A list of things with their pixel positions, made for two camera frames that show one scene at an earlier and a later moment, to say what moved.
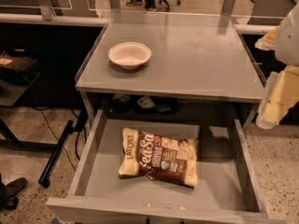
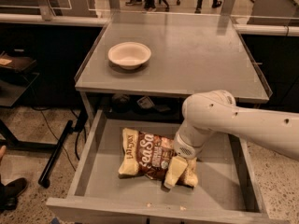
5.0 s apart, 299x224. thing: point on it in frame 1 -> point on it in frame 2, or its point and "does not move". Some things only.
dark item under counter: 121,103 does not move
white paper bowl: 129,55 does not move
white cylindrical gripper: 288,40 -> 186,147
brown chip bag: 147,155 does not move
